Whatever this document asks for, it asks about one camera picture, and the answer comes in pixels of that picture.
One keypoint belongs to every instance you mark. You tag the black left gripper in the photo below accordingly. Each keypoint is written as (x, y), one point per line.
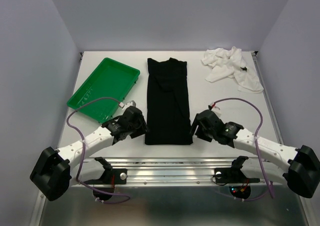
(142, 129)

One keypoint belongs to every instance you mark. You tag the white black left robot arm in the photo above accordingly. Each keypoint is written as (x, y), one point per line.
(56, 170)

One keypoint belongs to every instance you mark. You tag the black t shirt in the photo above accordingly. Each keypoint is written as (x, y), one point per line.
(168, 109)

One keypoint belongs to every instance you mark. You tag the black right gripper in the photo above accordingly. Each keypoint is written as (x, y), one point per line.
(198, 132)

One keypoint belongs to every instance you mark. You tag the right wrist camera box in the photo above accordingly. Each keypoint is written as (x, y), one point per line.
(212, 110)

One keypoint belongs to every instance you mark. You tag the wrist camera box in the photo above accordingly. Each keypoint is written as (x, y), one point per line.
(212, 110)
(129, 109)

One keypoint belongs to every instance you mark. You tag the green plastic tray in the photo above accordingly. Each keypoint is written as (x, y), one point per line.
(110, 79)

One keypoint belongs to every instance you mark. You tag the white t shirt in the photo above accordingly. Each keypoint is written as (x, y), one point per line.
(231, 64)

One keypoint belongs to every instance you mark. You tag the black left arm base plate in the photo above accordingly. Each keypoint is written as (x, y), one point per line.
(115, 176)

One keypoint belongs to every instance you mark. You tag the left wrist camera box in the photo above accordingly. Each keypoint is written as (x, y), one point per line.
(129, 109)

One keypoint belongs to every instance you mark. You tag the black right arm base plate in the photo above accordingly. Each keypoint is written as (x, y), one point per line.
(230, 175)

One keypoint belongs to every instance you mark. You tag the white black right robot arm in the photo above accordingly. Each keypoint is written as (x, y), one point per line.
(298, 168)

